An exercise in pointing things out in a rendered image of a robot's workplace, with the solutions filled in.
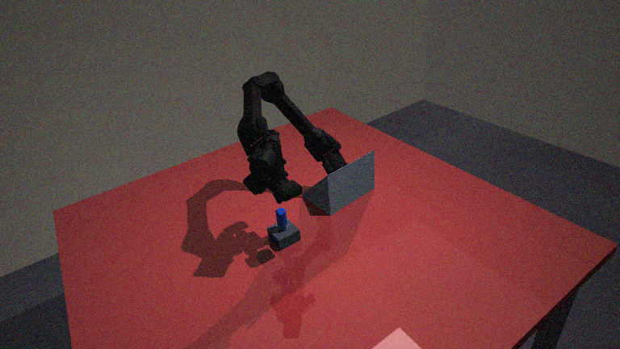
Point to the dark blue cylinder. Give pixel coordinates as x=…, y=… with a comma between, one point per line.
x=281, y=217

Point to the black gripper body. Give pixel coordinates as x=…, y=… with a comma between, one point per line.
x=285, y=189

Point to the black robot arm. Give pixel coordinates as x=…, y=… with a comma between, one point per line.
x=263, y=154

